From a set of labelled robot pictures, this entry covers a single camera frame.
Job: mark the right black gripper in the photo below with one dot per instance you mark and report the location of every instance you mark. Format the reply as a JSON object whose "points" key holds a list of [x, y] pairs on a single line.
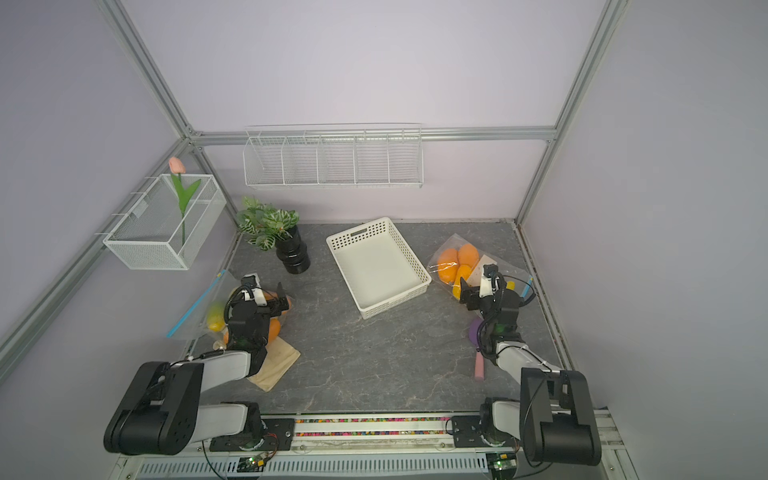
{"points": [[471, 294]]}

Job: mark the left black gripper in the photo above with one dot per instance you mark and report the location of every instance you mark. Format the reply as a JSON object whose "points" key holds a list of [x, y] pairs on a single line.
{"points": [[273, 304]]}

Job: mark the large orange mango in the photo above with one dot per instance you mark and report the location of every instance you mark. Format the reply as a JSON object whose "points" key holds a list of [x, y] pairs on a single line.
{"points": [[274, 329]]}

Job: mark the green mango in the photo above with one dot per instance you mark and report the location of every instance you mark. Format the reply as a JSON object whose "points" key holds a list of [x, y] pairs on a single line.
{"points": [[215, 317]]}

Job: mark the clear zip-top bag blue zipper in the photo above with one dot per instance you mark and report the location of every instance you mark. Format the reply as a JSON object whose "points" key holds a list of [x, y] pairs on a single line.
{"points": [[192, 324]]}

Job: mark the big orange mango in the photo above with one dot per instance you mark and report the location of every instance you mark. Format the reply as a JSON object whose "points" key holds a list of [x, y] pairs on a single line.
{"points": [[447, 265]]}

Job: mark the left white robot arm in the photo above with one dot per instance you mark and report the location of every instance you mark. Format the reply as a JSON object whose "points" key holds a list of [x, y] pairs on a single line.
{"points": [[160, 412]]}

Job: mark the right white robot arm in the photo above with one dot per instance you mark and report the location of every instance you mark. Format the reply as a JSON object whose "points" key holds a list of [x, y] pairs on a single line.
{"points": [[553, 419]]}

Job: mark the purple pink brush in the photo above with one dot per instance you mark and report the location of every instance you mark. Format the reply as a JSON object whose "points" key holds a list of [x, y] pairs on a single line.
{"points": [[473, 335]]}

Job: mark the green potted plant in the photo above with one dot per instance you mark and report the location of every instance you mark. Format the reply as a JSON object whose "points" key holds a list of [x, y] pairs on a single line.
{"points": [[270, 228]]}

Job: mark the white plastic perforated basket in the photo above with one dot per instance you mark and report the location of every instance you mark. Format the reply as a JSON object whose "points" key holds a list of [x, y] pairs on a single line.
{"points": [[378, 266]]}

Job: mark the pink artificial tulip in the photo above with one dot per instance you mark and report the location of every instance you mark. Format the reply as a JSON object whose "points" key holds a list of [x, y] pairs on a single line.
{"points": [[184, 193]]}

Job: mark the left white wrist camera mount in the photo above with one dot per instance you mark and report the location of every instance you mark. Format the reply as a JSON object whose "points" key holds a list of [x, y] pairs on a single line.
{"points": [[252, 290]]}

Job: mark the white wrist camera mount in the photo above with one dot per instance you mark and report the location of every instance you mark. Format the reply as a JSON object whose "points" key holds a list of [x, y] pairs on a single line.
{"points": [[252, 290], [488, 282]]}

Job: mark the white mesh wall basket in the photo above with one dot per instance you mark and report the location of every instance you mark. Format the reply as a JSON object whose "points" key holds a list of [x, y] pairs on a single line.
{"points": [[148, 236]]}

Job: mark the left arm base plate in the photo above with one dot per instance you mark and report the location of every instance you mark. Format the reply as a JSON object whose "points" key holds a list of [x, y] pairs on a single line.
{"points": [[276, 434]]}

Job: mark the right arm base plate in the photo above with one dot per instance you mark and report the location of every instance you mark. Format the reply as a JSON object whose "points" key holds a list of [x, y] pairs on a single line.
{"points": [[474, 431]]}

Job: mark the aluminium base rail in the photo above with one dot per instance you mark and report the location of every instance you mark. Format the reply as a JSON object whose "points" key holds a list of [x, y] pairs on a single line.
{"points": [[375, 445]]}

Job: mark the white wire wall shelf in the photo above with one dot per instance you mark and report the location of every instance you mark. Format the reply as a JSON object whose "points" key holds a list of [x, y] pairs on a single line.
{"points": [[365, 155]]}

